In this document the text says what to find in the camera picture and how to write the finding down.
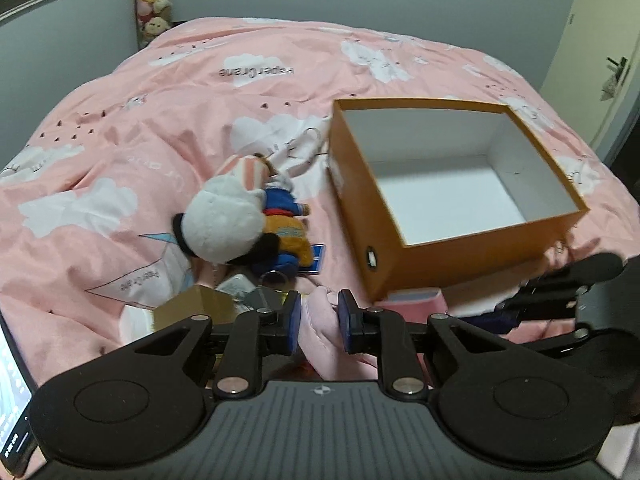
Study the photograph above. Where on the gold cardboard box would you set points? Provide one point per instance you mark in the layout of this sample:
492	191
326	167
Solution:
197	300

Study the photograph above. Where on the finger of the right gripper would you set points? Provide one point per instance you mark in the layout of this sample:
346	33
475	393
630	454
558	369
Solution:
595	269
539	304

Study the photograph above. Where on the smartphone with lit screen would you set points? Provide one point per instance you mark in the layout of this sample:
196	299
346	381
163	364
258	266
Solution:
17	387

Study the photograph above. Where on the white panda plush keychain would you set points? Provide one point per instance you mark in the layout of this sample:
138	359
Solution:
225	221

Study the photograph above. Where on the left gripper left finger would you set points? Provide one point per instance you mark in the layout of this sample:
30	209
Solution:
271	330

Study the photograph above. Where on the pink cloud-print duvet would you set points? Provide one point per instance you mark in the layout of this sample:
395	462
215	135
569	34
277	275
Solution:
86	206

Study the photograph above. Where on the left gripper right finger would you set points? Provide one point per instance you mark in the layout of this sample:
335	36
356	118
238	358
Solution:
385	335

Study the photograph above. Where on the pink quilted pouch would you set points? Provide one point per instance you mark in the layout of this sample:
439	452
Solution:
322	344

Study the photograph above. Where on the blue card booklet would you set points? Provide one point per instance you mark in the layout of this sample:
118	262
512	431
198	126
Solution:
317	252

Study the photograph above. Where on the blue orange plush doll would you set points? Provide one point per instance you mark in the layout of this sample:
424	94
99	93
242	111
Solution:
285	220

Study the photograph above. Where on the orange cardboard box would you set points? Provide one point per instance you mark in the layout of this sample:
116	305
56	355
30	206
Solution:
438	192

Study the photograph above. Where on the white printed paper packet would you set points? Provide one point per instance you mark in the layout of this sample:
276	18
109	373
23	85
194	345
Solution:
135	323

